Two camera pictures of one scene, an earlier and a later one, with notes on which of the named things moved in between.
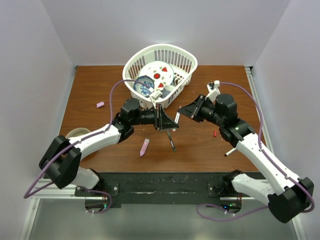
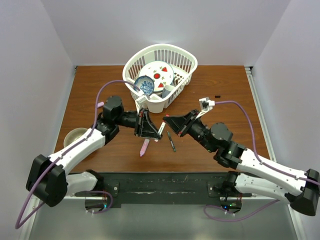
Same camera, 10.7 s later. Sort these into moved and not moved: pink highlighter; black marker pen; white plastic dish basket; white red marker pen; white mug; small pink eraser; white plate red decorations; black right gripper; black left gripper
Moved: white red marker pen; black right gripper; black left gripper
Not moved: black marker pen; white plate red decorations; small pink eraser; pink highlighter; white plastic dish basket; white mug
